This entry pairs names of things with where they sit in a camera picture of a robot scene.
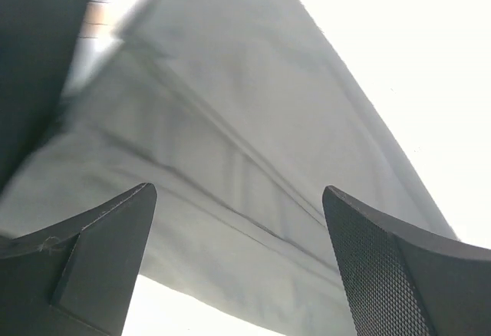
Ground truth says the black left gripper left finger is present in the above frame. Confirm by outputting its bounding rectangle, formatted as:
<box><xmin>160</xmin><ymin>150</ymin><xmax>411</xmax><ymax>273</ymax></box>
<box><xmin>1</xmin><ymin>183</ymin><xmax>157</xmax><ymax>335</ymax></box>

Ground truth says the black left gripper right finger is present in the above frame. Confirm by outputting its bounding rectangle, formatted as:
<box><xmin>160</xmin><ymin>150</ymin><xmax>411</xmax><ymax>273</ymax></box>
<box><xmin>322</xmin><ymin>186</ymin><xmax>490</xmax><ymax>335</ymax></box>

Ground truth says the grey t shirt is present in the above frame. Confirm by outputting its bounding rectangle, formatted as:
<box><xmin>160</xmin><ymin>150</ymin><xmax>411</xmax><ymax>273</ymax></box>
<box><xmin>1</xmin><ymin>0</ymin><xmax>455</xmax><ymax>335</ymax></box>

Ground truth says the folded black t shirt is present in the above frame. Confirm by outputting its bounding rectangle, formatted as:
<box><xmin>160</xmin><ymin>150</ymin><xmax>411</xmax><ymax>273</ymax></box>
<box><xmin>1</xmin><ymin>0</ymin><xmax>90</xmax><ymax>186</ymax></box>

